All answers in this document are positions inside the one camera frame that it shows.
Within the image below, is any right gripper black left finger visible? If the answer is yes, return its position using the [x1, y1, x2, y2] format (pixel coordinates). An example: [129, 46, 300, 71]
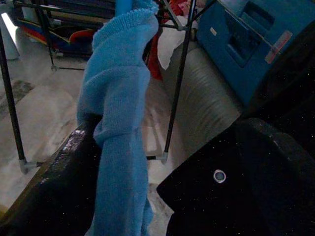
[0, 115, 103, 236]

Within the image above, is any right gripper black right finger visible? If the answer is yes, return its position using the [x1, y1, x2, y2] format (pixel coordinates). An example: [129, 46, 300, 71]
[157, 117, 315, 236]

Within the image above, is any blue terry towel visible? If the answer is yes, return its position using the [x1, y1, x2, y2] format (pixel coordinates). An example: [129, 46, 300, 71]
[76, 0, 159, 236]

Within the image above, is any grey-green leather sofa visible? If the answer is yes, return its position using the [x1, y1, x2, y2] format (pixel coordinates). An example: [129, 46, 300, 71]
[157, 44, 244, 158]

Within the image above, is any black garment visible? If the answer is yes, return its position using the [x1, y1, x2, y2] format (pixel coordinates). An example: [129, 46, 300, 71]
[243, 22, 315, 163]

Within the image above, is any black metal drying rack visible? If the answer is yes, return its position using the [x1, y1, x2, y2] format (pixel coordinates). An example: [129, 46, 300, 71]
[0, 0, 219, 175]

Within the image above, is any blue hard suitcase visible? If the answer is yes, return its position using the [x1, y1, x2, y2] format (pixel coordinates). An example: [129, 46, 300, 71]
[196, 0, 315, 106]

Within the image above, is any multicoloured fabric item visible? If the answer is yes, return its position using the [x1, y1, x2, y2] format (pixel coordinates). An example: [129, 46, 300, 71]
[18, 18, 95, 56]

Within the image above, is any red cloth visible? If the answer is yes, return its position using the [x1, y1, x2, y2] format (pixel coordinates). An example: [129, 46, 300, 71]
[147, 33, 164, 81]

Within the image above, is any white cloth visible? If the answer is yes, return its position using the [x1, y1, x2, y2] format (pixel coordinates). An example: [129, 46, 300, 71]
[157, 14, 197, 71]

